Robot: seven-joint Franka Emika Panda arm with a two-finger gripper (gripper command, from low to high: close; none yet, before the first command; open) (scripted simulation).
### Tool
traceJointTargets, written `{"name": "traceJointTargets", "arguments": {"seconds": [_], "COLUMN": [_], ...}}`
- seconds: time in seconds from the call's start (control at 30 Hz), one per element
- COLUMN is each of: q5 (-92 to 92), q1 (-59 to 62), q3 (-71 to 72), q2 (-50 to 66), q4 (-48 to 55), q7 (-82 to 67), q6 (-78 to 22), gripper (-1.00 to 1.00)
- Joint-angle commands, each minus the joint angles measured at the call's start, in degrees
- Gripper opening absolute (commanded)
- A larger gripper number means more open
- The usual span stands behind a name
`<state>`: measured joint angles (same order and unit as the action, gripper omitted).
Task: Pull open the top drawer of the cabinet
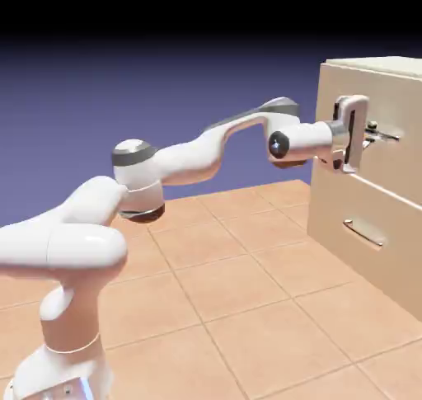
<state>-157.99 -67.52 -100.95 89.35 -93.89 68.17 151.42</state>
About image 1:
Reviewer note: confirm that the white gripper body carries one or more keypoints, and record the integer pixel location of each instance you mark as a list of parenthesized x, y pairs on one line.
[(358, 126)]

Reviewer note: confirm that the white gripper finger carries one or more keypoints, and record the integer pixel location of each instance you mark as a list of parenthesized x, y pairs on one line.
[(366, 142), (372, 125)]

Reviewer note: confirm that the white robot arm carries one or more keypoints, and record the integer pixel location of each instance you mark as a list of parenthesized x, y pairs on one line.
[(184, 162)]

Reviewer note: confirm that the beige cabinet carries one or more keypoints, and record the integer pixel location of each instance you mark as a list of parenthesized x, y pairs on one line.
[(389, 189)]

